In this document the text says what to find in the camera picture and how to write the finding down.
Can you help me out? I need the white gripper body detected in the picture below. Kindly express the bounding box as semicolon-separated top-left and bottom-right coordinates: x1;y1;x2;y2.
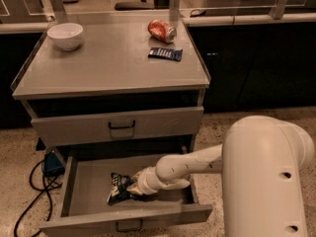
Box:
137;167;161;195

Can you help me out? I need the blue chip bag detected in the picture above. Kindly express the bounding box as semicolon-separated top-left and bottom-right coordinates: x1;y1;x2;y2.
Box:
107;173;140;205

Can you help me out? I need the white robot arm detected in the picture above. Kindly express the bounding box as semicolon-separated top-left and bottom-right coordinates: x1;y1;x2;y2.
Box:
127;116;315;237

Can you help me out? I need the open grey middle drawer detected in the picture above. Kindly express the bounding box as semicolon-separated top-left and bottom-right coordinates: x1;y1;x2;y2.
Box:
40;148;212;237

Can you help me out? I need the grey top drawer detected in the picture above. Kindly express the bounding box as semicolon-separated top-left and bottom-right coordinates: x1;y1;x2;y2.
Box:
32;107;203;146

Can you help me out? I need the grey drawer cabinet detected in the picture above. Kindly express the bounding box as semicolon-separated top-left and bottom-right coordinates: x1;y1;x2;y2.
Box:
10;11;211;156

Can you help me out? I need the blue power box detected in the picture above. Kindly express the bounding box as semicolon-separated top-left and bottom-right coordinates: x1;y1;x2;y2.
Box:
42;150;65;176

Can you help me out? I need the small blue snack packet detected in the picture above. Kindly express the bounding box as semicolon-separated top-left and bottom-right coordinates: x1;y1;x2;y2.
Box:
148;47;183;62

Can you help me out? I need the red soda can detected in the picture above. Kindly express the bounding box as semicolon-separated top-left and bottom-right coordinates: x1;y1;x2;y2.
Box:
147;20;177;43

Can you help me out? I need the white ceramic bowl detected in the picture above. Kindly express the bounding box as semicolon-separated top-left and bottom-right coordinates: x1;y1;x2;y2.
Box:
47;23;84;51

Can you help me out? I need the black middle drawer handle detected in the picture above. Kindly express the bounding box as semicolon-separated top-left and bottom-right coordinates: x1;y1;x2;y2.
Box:
116;219;143;232

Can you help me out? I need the black drawer handle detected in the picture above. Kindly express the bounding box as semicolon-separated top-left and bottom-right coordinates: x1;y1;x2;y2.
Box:
108;119;136;130
116;219;143;232

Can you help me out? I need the black top drawer handle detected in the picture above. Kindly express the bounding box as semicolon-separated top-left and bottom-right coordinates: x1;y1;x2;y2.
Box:
108;119;136;130

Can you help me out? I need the black floor cable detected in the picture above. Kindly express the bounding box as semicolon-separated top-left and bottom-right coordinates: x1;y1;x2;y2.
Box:
13;160;63;237

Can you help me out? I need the black low wall cabinet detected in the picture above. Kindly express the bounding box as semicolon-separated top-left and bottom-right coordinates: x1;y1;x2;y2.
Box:
189;23;316;113

